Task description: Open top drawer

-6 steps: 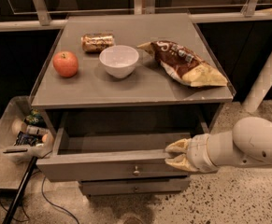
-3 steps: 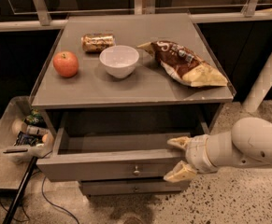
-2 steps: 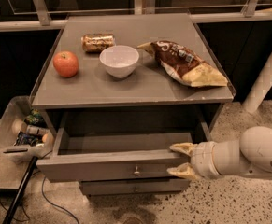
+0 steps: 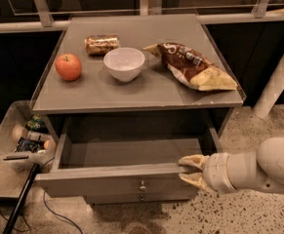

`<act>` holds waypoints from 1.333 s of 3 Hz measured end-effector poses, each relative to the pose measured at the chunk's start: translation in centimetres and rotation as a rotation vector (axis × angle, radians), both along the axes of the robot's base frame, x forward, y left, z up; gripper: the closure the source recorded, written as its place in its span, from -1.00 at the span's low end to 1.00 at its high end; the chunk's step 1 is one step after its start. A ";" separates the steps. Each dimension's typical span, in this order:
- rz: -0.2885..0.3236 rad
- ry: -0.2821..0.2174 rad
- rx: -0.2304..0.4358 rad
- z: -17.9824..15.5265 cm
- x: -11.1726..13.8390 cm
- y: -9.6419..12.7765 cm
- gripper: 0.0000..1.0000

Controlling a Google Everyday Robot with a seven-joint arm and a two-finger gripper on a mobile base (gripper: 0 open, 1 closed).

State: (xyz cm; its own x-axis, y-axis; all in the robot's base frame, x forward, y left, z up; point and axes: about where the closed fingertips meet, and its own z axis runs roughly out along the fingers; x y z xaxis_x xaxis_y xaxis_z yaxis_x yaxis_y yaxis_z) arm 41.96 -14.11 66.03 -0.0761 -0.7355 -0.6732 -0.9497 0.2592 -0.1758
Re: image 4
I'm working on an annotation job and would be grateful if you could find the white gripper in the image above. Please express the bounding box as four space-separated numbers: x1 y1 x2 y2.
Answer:
178 153 237 194

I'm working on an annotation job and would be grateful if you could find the grey top drawer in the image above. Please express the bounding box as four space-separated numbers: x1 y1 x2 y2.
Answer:
34 114 225 199

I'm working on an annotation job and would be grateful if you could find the grey drawer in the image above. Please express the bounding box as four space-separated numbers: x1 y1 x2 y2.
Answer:
34 114 225 199
84 193 192 205

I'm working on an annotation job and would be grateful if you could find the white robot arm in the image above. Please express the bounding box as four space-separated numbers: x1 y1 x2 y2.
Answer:
179 54 284 194

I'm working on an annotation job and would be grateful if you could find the grey middle drawer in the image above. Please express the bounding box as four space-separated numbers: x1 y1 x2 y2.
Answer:
84 193 192 205

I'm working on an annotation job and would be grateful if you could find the grey three-drawer cabinet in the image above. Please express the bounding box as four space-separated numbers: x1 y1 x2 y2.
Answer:
30 14 247 206

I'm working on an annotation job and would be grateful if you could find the brown chip bag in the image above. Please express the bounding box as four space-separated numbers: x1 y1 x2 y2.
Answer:
144 43 237 92

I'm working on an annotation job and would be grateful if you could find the white bowl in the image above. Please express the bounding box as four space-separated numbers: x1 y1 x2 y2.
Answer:
103 48 145 82

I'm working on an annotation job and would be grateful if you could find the gold soda can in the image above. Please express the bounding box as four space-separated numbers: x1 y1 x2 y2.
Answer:
84 35 120 56

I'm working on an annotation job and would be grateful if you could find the red apple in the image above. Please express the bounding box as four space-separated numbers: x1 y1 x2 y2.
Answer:
55 54 82 81

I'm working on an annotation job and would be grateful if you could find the green snack bag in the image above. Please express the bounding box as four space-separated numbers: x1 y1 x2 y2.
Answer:
25 114 48 133

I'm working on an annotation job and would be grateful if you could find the white bottle in bin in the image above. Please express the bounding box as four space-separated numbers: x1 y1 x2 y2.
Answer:
12 124 52 142

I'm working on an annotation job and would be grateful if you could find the dark blue snack packet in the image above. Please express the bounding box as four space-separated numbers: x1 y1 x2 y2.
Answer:
16 137 44 153

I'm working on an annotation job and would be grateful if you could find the clear plastic bin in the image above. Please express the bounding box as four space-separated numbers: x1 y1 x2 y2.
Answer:
0 100 56 170

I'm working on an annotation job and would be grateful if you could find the black pole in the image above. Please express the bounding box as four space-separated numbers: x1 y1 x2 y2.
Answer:
3 163 40 234

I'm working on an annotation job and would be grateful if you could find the metal railing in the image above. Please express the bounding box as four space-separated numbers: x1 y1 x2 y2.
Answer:
0 0 284 33

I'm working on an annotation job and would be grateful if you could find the blue cable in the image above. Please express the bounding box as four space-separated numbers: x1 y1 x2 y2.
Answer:
42 190 85 234

